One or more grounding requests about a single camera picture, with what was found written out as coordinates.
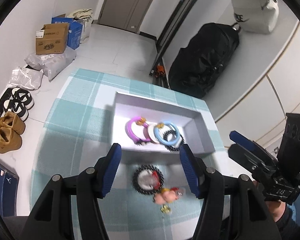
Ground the pink pig figurine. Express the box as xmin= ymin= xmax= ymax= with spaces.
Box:
xmin=153 ymin=187 xmax=179 ymax=214

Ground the clear red hair clip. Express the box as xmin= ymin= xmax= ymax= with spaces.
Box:
xmin=137 ymin=170 xmax=161 ymax=190

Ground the blue ring bracelet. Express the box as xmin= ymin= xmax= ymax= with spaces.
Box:
xmin=153 ymin=121 xmax=180 ymax=147

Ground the purple ring bracelet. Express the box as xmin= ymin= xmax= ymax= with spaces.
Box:
xmin=125 ymin=115 xmax=152 ymax=144

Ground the white round pin badge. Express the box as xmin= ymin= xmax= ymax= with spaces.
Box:
xmin=147 ymin=124 xmax=160 ymax=144

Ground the person's right hand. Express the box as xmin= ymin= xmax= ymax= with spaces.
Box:
xmin=265 ymin=200 xmax=286 ymax=222

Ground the grey open cardboard box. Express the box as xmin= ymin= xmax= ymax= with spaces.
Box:
xmin=111 ymin=92 xmax=215 ymax=154

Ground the teal plaid tablecloth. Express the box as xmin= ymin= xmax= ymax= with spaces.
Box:
xmin=30 ymin=69 xmax=227 ymax=239

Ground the blue jordan shoe box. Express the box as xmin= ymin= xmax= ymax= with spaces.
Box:
xmin=0 ymin=163 xmax=19 ymax=217

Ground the brown suede boot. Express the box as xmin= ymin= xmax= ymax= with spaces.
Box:
xmin=0 ymin=111 xmax=26 ymax=135
xmin=0 ymin=127 xmax=22 ymax=154

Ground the orange black tool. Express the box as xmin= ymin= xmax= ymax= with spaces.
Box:
xmin=154 ymin=64 xmax=166 ymax=79

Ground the black white sneaker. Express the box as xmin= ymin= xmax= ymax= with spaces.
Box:
xmin=3 ymin=99 xmax=29 ymax=121
xmin=12 ymin=88 xmax=34 ymax=109

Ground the grey plastic parcel bag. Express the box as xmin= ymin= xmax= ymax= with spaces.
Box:
xmin=25 ymin=46 xmax=77 ymax=82

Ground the white nike bag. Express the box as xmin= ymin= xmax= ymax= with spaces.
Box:
xmin=231 ymin=0 xmax=279 ymax=34

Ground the black coat rack stand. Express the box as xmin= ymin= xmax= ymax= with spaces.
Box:
xmin=149 ymin=0 xmax=198 ymax=88

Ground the brown cardboard box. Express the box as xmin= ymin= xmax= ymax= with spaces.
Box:
xmin=36 ymin=23 xmax=69 ymax=55

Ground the blue cardboard box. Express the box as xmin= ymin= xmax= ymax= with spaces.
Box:
xmin=51 ymin=17 xmax=83 ymax=50

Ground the grey-brown door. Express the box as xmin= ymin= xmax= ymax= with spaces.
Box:
xmin=98 ymin=0 xmax=153 ymax=33

